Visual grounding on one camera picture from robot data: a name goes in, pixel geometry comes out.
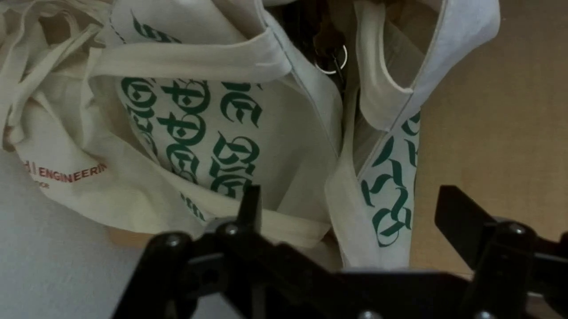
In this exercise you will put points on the beige tote bag red print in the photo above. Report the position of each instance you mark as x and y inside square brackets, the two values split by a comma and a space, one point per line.
[64, 135]

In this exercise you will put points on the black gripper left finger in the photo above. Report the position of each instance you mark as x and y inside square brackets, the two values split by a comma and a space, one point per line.
[236, 277]

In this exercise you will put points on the white tote bag green print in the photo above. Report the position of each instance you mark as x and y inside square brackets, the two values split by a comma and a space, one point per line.
[236, 130]

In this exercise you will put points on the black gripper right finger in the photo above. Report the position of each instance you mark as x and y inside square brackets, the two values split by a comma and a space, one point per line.
[507, 266]

